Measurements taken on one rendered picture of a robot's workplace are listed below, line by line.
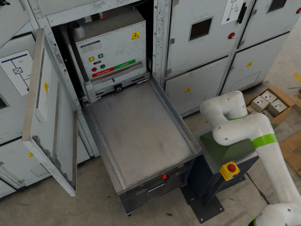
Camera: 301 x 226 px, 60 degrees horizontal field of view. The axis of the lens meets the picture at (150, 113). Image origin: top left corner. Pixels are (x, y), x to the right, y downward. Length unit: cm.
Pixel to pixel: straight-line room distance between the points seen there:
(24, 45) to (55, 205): 160
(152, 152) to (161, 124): 22
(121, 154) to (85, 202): 94
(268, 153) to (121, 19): 113
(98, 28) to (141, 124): 69
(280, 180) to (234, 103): 61
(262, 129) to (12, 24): 123
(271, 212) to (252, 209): 142
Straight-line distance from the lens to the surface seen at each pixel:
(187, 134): 181
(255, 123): 139
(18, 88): 166
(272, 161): 136
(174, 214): 250
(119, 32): 167
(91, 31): 166
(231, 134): 137
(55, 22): 145
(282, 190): 136
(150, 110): 191
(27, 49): 149
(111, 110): 193
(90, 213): 255
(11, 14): 131
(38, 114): 121
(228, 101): 174
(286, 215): 128
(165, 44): 186
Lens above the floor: 244
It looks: 57 degrees down
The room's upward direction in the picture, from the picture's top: 1 degrees clockwise
